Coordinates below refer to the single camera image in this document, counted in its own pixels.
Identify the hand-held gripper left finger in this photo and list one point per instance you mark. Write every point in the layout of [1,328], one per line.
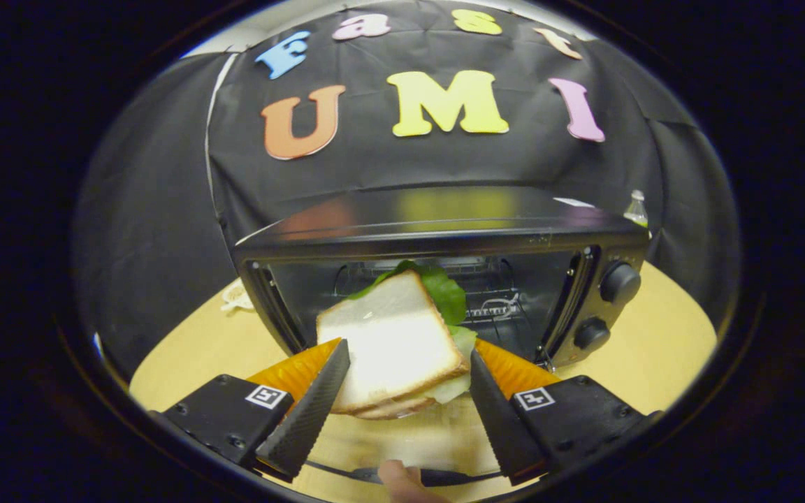
[308,419]

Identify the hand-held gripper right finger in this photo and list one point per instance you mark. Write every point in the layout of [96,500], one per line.
[500,419]

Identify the lettuce bread sandwich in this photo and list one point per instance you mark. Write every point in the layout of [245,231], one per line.
[395,335]

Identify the black toaster oven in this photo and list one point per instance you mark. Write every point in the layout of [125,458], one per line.
[444,223]

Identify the small white food dish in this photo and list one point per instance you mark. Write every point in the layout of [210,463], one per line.
[238,297]

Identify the green label plastic bottle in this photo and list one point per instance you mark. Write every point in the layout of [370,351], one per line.
[636,213]

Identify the black backdrop cloth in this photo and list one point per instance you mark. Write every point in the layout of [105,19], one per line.
[374,168]

